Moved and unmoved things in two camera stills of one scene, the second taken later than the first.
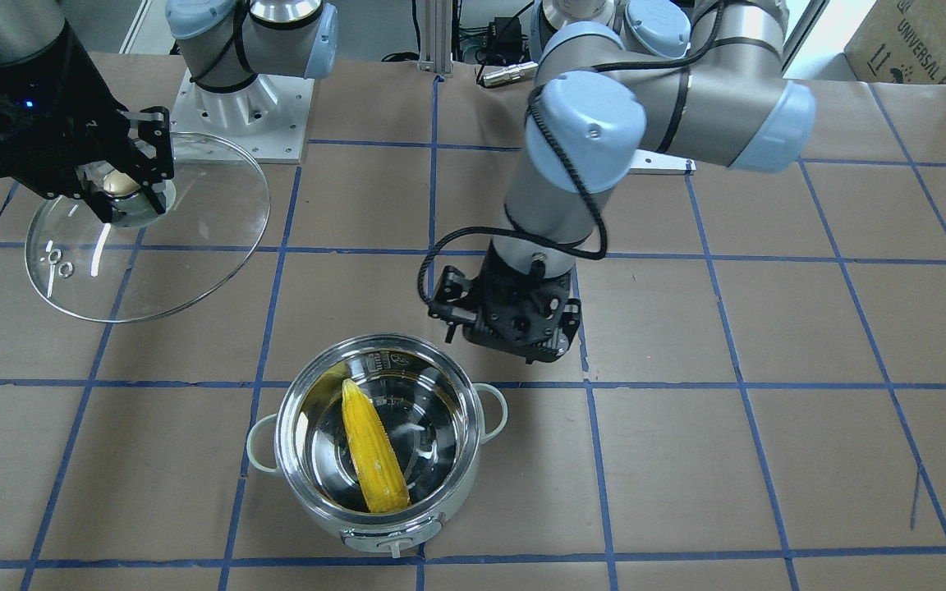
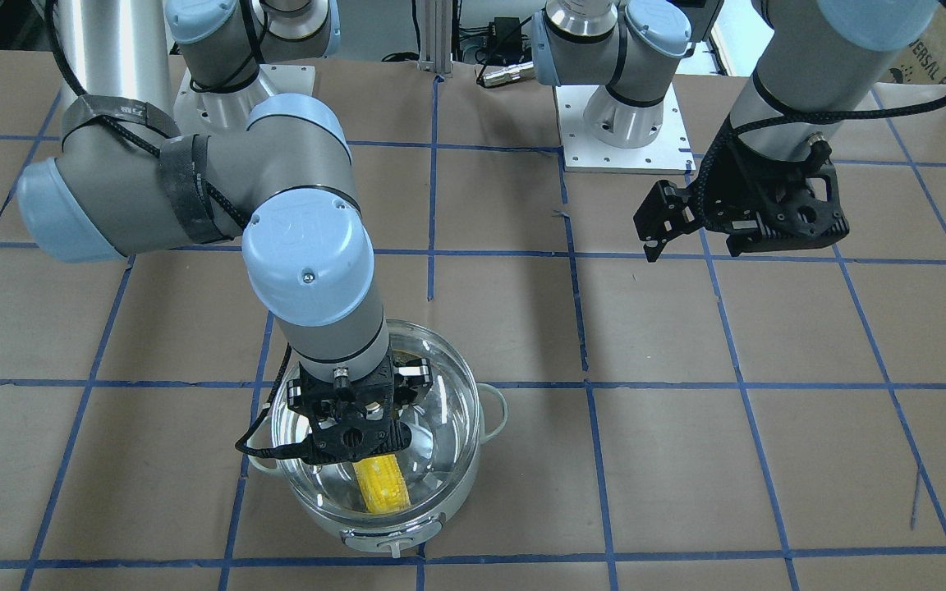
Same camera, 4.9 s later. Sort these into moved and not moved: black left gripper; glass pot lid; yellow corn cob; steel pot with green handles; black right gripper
Moved: black right gripper; glass pot lid; black left gripper
Not moved: yellow corn cob; steel pot with green handles
